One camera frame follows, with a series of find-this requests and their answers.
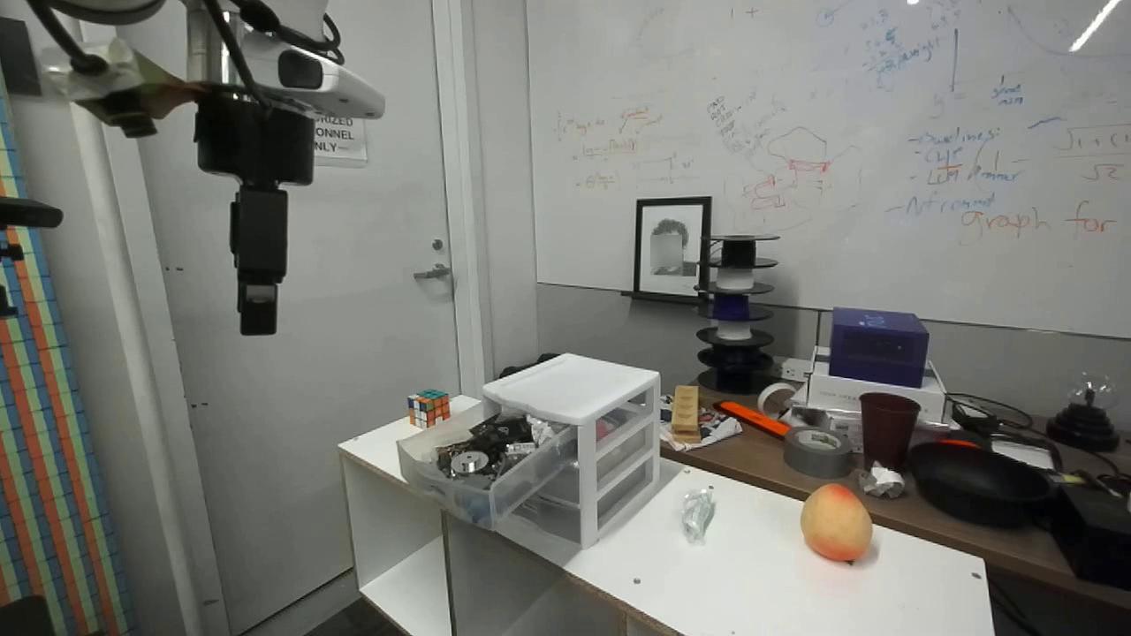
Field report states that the stack of filament spools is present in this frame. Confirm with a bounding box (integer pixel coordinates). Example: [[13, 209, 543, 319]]
[[691, 228, 784, 399]]

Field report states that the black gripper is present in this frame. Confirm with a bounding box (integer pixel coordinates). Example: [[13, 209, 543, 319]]
[[192, 83, 317, 339]]

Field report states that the brown wooden desk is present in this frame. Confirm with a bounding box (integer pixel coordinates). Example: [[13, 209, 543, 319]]
[[658, 386, 1131, 616]]

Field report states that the white plastic drawer unit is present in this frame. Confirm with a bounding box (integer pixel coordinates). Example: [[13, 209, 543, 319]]
[[477, 349, 665, 551]]

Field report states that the metal door lever handle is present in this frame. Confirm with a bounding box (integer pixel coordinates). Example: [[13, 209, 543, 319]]
[[411, 238, 460, 287]]

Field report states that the black framed portrait drawing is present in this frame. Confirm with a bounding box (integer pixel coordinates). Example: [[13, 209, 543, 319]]
[[628, 195, 715, 300]]

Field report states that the colourful grid board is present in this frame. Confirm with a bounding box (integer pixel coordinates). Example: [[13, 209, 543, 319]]
[[0, 92, 126, 636]]

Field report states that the black domed desk device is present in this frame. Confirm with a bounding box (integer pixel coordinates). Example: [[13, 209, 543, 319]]
[[1042, 377, 1124, 455]]

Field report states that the orange handled tool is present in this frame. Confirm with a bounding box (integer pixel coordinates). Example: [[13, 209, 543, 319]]
[[717, 399, 794, 444]]

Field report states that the peach fruit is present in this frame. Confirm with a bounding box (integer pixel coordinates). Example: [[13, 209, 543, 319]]
[[798, 479, 876, 569]]

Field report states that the clear plastic drawer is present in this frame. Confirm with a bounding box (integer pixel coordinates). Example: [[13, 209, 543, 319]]
[[394, 402, 582, 531]]

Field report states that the colourful Rubik's cube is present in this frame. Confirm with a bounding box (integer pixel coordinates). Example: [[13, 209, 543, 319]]
[[407, 386, 456, 431]]

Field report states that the black frying pan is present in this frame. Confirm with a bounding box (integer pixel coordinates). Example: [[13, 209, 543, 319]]
[[903, 433, 1067, 531]]

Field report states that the crumpled silver foil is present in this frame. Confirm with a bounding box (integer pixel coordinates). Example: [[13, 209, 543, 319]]
[[854, 459, 912, 503]]

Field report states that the grey duct tape roll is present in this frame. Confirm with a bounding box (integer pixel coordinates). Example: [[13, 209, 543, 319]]
[[782, 422, 854, 479]]

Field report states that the black box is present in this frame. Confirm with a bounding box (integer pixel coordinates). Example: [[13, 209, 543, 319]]
[[1047, 477, 1131, 594]]

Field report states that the wooden block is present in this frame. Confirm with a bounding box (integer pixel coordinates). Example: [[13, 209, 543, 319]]
[[668, 382, 705, 443]]

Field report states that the grey door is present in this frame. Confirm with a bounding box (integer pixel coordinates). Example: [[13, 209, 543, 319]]
[[115, 0, 465, 630]]

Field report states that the dark blue box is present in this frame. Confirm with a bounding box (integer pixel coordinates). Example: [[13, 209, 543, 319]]
[[826, 308, 932, 387]]

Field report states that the white flat box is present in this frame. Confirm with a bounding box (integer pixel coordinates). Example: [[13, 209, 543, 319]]
[[803, 349, 950, 431]]

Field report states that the dark red plastic cup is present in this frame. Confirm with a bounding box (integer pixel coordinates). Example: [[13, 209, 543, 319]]
[[857, 387, 921, 472]]

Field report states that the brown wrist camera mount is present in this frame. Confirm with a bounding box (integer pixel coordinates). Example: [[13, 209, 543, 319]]
[[37, 46, 199, 141]]

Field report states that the scribbled whiteboard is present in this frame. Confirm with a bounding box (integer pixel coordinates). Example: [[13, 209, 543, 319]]
[[524, 0, 1131, 344]]

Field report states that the small translucent white plastic piece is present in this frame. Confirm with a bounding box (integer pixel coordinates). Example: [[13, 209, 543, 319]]
[[678, 479, 722, 547]]

